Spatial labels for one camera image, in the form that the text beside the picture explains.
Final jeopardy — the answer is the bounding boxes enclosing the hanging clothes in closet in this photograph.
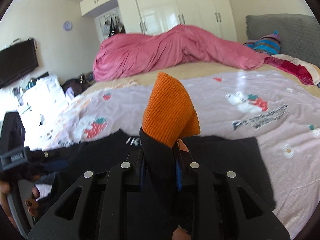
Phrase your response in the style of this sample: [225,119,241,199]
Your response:
[101,14,126,39]

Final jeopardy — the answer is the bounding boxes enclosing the pink duvet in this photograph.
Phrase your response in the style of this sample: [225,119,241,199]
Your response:
[93,25,264,82]

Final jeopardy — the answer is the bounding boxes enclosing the red patterned pillow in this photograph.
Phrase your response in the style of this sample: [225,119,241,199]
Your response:
[264,54,319,86]

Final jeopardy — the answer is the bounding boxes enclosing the white glossy wardrobe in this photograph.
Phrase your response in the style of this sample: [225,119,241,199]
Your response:
[80,0,237,41]

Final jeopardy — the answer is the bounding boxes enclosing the white cluttered dresser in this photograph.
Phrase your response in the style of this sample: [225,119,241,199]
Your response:
[1,74,69,145]

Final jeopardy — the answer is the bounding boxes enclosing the black sweater with orange cuffs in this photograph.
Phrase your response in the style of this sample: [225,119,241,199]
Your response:
[35,71,277,240]

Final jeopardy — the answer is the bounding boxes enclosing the strawberry print bed sheet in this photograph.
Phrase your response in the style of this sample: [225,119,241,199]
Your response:
[25,70,319,238]

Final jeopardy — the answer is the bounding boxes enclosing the grey padded headboard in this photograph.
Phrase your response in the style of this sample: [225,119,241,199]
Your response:
[246,14,319,66]

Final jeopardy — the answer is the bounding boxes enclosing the black wall television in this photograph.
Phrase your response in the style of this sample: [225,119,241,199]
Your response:
[0,38,39,88]

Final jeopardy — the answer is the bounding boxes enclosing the purple wall clock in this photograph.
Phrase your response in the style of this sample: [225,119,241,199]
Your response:
[63,21,73,31]

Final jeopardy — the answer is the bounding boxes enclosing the striped colourful garment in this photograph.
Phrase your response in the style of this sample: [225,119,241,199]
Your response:
[244,30,281,55]

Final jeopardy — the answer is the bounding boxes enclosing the dark clothes pile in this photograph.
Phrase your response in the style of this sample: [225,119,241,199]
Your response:
[61,72,95,97]

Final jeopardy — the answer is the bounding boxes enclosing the person's left hand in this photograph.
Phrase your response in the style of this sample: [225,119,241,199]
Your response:
[0,180,42,230]

